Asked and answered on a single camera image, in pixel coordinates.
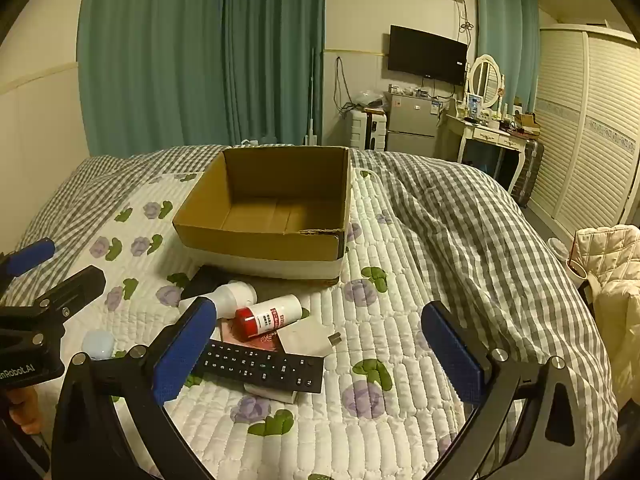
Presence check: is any black remote control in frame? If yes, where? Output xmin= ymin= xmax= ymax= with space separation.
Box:
xmin=199 ymin=339 xmax=325 ymax=394

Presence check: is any plain white plastic bottle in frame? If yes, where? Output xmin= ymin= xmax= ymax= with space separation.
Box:
xmin=178 ymin=281 xmax=258 ymax=319

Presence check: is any red patterned small box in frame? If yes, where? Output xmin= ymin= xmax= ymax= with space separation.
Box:
xmin=221 ymin=319 xmax=282 ymax=356

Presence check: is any white pole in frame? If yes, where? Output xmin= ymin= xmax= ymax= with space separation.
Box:
xmin=305 ymin=46 xmax=320 ymax=147

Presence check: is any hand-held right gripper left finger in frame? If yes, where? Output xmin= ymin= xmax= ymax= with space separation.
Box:
xmin=50 ymin=296 xmax=217 ymax=480

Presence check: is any cream quilted jacket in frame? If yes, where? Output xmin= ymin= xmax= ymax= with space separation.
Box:
xmin=569 ymin=224 xmax=640 ymax=403

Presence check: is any white suitcase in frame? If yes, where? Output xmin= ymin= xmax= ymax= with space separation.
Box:
xmin=349 ymin=108 xmax=389 ymax=152

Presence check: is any silver refrigerator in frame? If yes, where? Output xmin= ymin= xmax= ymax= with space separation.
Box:
xmin=384 ymin=92 xmax=442 ymax=154

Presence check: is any person's left hand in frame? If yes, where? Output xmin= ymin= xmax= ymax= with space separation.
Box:
xmin=9 ymin=386 xmax=42 ymax=435

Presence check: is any black wall television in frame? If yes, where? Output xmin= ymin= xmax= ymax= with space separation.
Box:
xmin=388 ymin=24 xmax=469 ymax=87

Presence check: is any narrow green curtain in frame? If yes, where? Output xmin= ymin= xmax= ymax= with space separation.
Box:
xmin=474 ymin=0 xmax=542 ymax=113

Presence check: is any pale earbud case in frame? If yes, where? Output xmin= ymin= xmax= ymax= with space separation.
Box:
xmin=81 ymin=329 xmax=116 ymax=362

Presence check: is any dark suitcase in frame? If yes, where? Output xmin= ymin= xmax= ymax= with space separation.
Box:
xmin=511 ymin=139 xmax=545 ymax=207

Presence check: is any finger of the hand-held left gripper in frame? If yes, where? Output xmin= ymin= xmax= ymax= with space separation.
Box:
xmin=0 ymin=237 xmax=56 ymax=281
xmin=0 ymin=265 xmax=107 ymax=349

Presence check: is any wide green curtain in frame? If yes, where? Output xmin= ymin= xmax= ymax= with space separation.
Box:
xmin=76 ymin=0 xmax=327 ymax=157

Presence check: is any cream louvred wardrobe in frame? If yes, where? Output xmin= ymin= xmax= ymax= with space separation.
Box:
xmin=529 ymin=24 xmax=640 ymax=243

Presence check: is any white dressing table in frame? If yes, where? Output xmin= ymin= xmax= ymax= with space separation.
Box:
xmin=444 ymin=111 xmax=542 ymax=192

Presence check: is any black wall cable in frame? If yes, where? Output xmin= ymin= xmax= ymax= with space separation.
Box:
xmin=332 ymin=56 xmax=353 ymax=113

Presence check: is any grey checked blanket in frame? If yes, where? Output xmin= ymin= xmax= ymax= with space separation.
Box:
xmin=0 ymin=144 xmax=622 ymax=480

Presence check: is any white oval mirror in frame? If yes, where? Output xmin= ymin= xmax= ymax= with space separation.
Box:
xmin=469 ymin=54 xmax=505 ymax=109

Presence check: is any brown cardboard box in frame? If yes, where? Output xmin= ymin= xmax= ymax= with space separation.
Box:
xmin=172 ymin=145 xmax=352 ymax=286

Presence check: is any red-capped white bottle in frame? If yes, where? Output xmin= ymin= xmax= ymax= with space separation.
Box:
xmin=234 ymin=294 xmax=304 ymax=339

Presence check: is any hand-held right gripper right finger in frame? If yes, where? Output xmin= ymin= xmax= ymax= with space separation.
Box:
xmin=420 ymin=301 xmax=597 ymax=480

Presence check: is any white floral quilt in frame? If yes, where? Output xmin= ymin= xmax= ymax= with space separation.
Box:
xmin=10 ymin=172 xmax=507 ymax=480

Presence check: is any small white box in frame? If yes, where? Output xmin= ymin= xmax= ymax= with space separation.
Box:
xmin=243 ymin=383 xmax=299 ymax=405

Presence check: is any clear plastic bag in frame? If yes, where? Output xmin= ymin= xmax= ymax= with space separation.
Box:
xmin=351 ymin=89 xmax=387 ymax=109

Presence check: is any white charger adapter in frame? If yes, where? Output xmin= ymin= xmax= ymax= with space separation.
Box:
xmin=276 ymin=319 xmax=343 ymax=357

